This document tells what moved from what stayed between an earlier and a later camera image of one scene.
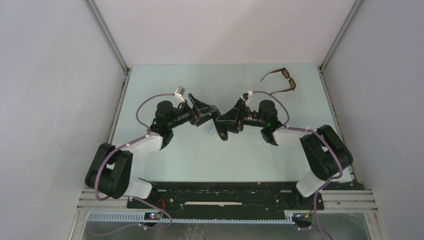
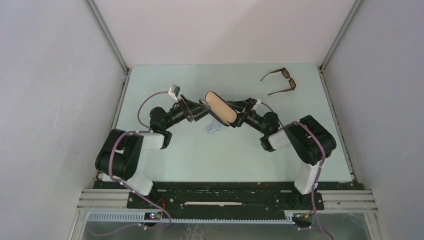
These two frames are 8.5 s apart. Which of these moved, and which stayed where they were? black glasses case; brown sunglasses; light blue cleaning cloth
Moved: black glasses case
Stayed: light blue cleaning cloth; brown sunglasses
